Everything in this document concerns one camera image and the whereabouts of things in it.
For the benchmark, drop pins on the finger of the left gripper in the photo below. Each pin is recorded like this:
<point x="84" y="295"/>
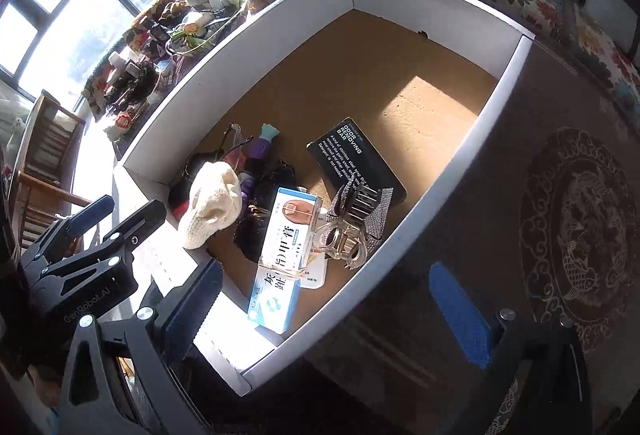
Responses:
<point x="119" y="242"/>
<point x="54" y="244"/>

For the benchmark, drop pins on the black crocheted fabric item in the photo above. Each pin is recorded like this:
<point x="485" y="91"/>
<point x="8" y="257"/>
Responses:
<point x="250" y="231"/>

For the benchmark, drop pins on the cluttered windowsill items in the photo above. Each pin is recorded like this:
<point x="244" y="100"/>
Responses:
<point x="140" y="70"/>

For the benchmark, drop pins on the cream knitted mesh pouch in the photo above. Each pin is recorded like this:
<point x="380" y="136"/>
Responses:
<point x="215" y="203"/>

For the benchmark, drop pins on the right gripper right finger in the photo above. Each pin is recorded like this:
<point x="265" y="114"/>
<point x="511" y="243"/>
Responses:
<point x="535" y="378"/>

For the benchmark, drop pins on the blue white medicine box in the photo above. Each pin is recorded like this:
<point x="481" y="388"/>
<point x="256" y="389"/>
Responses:
<point x="283" y="259"/>

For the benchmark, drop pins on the silver rhinestone hair claw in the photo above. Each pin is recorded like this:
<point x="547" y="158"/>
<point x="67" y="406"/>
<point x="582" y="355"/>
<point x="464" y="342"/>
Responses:
<point x="353" y="226"/>

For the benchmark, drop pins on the white cardboard sorting box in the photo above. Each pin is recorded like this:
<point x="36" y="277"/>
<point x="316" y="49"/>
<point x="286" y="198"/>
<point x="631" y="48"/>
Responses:
<point x="397" y="94"/>

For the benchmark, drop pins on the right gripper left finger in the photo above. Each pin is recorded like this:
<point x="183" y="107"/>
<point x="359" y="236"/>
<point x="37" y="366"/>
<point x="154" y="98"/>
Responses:
<point x="95" y="398"/>

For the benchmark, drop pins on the wooden chair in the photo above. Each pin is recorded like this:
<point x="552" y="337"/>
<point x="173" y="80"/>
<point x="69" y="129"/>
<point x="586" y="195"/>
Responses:
<point x="44" y="170"/>

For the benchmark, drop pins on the black thin-frame glasses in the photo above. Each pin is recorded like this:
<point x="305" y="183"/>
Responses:
<point x="230" y="150"/>

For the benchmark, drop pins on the purple butterfly toy wand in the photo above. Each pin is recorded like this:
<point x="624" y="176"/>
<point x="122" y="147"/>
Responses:
<point x="256" y="160"/>

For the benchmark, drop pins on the black rectangular product box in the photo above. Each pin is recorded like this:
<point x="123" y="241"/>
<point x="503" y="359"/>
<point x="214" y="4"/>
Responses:
<point x="345" y="152"/>

